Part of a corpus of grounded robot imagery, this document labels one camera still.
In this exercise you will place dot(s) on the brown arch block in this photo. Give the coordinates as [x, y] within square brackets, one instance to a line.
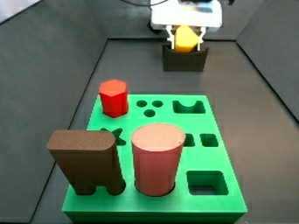
[85, 154]

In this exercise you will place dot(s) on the black curved fixture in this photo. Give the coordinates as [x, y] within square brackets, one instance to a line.
[183, 61]

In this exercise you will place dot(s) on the pink cylinder block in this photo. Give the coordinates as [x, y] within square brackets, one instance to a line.
[157, 146]

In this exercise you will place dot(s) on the red hexagonal block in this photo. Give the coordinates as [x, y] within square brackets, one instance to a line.
[112, 93]

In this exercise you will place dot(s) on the yellow three prong object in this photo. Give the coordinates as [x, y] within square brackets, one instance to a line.
[185, 39]

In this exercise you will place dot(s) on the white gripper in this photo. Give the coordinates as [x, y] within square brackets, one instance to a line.
[199, 13]

